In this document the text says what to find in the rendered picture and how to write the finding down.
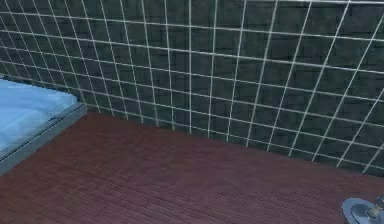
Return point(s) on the grey round metal stand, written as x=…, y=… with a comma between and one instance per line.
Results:
x=360, y=210

